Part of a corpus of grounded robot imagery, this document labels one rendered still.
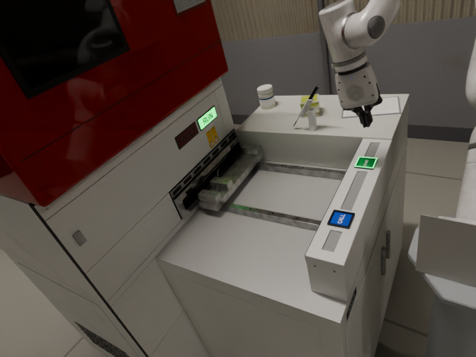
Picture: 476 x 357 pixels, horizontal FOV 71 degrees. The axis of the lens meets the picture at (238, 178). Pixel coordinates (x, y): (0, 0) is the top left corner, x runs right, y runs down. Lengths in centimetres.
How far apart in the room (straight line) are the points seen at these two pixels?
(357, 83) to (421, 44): 188
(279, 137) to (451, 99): 181
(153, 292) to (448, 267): 88
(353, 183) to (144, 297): 76
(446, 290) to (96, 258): 90
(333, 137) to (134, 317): 92
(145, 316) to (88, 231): 40
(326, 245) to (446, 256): 27
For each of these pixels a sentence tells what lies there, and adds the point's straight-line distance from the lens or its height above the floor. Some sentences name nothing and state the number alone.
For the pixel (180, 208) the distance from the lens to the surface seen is 120.
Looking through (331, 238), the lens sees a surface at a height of 96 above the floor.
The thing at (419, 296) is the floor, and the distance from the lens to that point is 196.
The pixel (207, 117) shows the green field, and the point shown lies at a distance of 129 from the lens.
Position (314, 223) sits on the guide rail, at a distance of 106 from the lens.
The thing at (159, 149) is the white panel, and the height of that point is 113.
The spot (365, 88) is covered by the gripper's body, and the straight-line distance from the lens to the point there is 95.
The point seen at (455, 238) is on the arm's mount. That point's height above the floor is 96.
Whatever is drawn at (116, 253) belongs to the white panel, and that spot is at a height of 95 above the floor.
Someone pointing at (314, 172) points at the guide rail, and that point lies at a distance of 129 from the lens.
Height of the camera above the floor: 158
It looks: 33 degrees down
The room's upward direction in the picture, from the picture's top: 17 degrees counter-clockwise
